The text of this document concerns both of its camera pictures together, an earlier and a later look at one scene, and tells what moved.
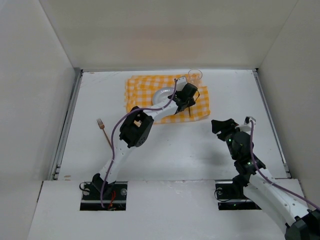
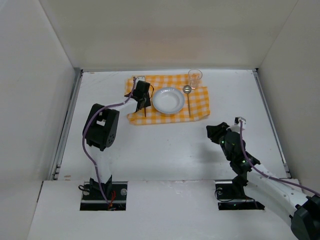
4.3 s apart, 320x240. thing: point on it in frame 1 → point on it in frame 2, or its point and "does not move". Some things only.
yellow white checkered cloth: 140,89 does not move
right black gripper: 223,128 → 217,132
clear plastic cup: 194,76 does not move
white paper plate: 160,99 does not move
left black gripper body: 186,100 → 141,98
